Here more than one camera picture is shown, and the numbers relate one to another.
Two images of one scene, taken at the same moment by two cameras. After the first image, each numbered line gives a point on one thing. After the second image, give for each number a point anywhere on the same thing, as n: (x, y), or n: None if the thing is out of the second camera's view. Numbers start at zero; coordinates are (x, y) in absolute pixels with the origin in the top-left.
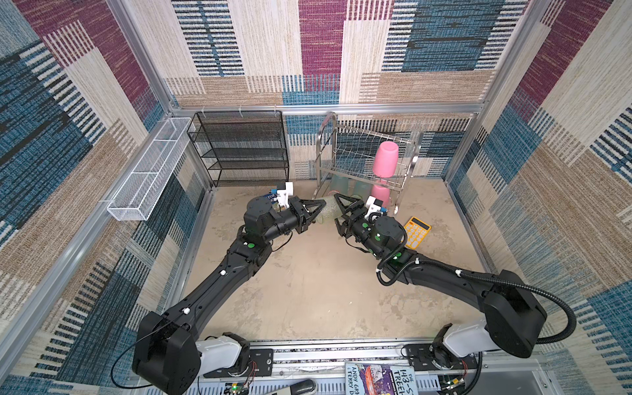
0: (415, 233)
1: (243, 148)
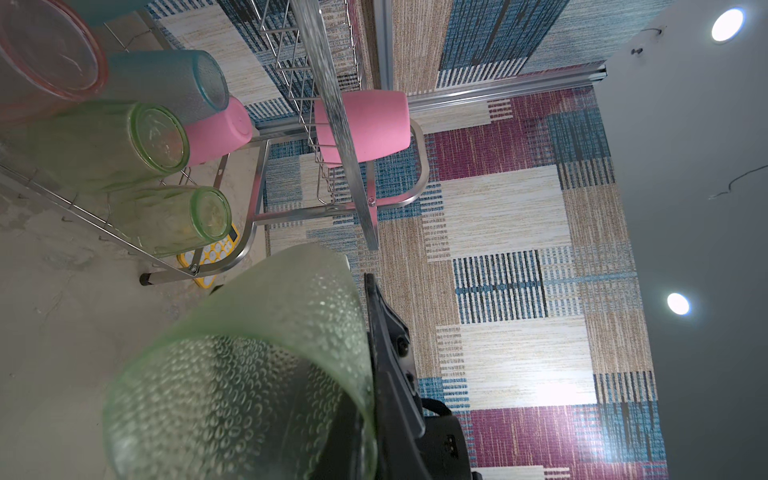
0: (210, 254)
1: None
